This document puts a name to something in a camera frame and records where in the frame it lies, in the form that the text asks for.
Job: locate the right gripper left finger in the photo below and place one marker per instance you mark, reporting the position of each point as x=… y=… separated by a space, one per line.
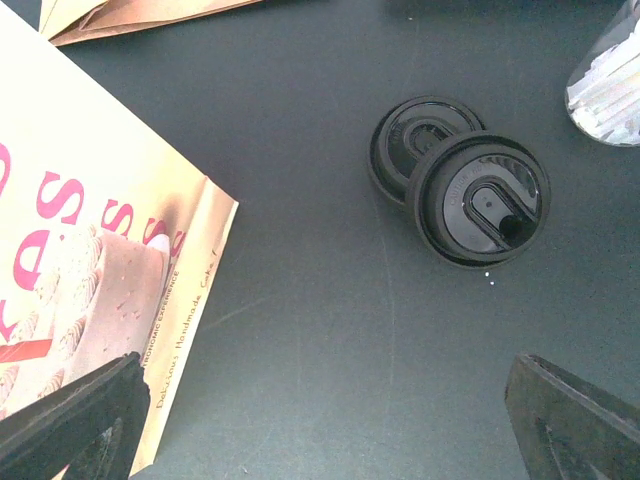
x=89 y=429

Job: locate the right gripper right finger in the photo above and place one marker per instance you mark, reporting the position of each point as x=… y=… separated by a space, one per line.
x=568 y=428

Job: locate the cake print paper bag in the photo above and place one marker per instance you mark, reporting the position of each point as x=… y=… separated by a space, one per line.
x=110 y=238

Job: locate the single black cup lid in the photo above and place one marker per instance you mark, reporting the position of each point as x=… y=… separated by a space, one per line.
x=479 y=199

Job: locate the white plastic cutlery bunch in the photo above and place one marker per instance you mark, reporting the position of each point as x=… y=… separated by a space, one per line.
x=602 y=95

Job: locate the black cup lid stack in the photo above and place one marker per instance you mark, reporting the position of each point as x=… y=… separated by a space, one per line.
x=407 y=132

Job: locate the brown kraft paper bag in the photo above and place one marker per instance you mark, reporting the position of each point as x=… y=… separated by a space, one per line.
x=65 y=22

